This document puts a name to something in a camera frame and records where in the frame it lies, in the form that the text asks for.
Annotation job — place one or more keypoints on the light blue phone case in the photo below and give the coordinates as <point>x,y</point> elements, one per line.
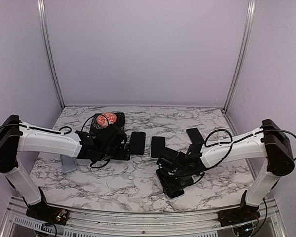
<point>155,148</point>

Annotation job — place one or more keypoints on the right aluminium frame post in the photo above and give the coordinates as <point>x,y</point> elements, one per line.
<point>242,53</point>

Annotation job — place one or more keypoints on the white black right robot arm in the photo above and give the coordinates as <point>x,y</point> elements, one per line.
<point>268,143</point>

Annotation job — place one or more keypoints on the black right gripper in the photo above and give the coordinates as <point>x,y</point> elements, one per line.
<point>172,187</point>

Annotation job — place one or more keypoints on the black phone case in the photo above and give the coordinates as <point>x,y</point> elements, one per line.
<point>137,143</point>

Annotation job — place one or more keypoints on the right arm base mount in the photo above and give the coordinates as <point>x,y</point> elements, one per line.
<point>236,216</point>

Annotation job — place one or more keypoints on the black smartphone front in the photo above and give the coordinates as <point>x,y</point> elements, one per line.
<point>195,136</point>

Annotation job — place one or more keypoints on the black square plate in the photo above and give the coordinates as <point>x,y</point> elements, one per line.
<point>94,128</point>

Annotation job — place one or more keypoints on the red white patterned bowl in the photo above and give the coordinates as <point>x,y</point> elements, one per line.
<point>105,119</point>

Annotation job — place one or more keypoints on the lavender phone case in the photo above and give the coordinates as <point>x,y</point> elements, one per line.
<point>68,164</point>

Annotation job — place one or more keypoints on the left aluminium frame post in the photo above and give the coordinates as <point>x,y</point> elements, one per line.
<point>48,51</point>

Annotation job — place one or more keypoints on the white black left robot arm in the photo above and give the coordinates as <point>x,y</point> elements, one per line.
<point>17,137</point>

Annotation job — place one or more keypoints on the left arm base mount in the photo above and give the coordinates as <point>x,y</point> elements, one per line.
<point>52,215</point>

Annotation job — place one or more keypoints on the black smartphone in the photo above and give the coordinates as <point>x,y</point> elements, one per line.
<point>175,195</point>
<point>195,136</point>
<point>158,145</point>

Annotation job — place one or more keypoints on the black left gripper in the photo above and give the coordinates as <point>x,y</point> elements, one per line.
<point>120,155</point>

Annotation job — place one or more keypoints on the aluminium front rail base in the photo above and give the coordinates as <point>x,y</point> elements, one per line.
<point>95,223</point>

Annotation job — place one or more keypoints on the aluminium frame post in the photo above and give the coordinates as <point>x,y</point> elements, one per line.
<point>242,53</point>
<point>48,51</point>

